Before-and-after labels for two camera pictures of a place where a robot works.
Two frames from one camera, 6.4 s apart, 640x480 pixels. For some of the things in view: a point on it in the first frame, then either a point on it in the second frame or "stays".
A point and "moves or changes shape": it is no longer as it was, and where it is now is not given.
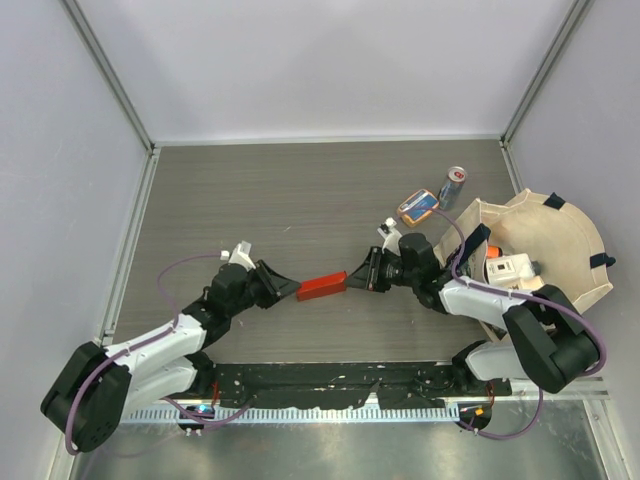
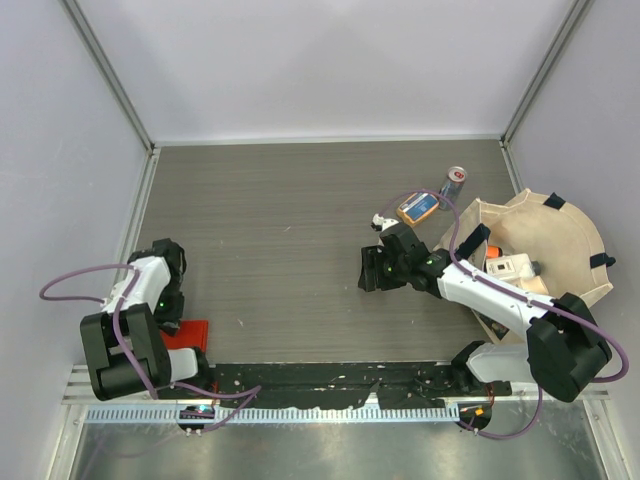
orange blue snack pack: (417, 207) stays
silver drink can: (451, 190) stays
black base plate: (320, 385) stays
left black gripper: (279, 285) to (169, 322)
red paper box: (322, 286) moves or changes shape
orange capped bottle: (494, 251) stays
